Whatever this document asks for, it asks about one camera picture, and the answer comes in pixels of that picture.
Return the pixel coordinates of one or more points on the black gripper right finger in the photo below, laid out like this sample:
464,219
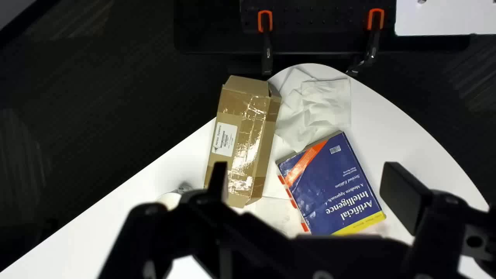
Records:
439,226

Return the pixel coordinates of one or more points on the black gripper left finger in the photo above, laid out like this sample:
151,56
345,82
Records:
207,233

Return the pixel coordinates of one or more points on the white plastic bag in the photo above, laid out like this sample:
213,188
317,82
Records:
320,105

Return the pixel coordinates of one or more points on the white patterned paper cup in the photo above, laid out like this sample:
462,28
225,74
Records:
168,200

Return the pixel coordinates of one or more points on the taped brown cardboard box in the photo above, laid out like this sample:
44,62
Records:
242,133

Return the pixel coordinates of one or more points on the blue orange textbook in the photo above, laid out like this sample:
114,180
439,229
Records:
335,191

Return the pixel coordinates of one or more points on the white paper sheet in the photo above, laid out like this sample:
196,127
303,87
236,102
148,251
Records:
444,16

